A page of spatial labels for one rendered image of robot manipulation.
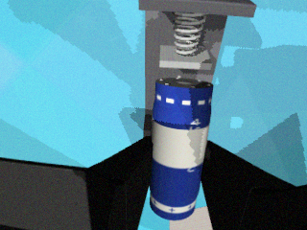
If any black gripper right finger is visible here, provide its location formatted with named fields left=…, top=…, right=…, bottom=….
left=201, top=140, right=307, bottom=230

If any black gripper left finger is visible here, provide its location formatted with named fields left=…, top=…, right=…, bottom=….
left=0, top=136, right=153, bottom=230

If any blue and white battery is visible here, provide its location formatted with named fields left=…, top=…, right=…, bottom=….
left=150, top=78, right=213, bottom=220

